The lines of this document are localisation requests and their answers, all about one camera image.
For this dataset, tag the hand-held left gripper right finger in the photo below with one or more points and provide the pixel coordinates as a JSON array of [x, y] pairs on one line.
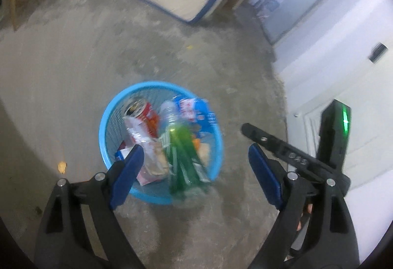
[[265, 177]]

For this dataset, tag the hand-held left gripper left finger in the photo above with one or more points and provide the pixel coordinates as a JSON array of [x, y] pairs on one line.
[[129, 175]]

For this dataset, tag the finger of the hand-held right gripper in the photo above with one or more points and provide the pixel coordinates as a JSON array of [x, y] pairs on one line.
[[276, 143]]

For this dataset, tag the beige cloth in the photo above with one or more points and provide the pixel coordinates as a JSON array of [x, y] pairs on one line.
[[158, 161]]

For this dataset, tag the blue mesh basket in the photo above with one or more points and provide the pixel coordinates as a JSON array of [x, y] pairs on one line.
[[112, 124]]

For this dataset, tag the green plastic bottle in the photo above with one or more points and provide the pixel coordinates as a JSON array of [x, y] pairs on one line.
[[181, 149]]

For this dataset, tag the red drink can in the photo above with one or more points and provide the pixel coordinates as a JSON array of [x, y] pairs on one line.
[[147, 114]]

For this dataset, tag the blue snack packet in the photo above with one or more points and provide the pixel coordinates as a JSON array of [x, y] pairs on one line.
[[205, 115]]

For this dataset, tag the person's right hand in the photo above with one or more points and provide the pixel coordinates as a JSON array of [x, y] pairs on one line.
[[308, 209]]

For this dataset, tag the large orange floor scrap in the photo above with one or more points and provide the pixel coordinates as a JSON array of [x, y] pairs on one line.
[[62, 167]]

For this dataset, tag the black wall switch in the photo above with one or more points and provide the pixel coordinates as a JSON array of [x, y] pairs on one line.
[[378, 52]]

